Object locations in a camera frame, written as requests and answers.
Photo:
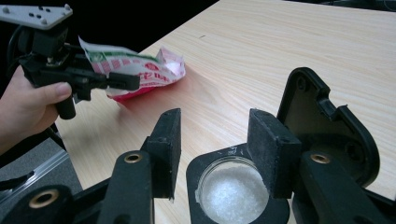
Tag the pink and white plastic bag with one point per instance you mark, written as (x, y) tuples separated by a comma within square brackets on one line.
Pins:
[(149, 71)]

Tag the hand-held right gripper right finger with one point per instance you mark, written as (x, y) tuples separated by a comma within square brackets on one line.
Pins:
[(271, 155)]

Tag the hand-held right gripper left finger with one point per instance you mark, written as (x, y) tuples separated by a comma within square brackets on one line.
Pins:
[(165, 149)]

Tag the white granules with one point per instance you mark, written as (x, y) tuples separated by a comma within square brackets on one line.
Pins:
[(233, 193)]

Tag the aluminium floor rail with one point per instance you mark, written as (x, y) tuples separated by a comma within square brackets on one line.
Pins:
[(31, 177)]

